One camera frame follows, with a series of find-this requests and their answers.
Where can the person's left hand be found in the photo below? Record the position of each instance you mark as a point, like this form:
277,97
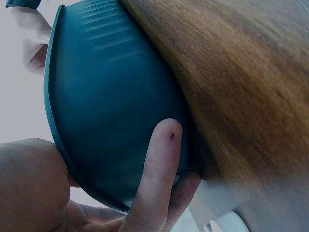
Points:
36,193

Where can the person's right hand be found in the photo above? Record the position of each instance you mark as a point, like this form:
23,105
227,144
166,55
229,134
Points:
33,36

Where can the person's left thumb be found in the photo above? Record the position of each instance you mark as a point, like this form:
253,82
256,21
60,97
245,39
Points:
31,169

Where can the teal plastic bowl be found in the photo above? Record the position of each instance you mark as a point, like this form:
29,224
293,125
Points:
108,101

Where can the white round object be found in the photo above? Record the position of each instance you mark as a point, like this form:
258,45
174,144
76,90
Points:
227,223

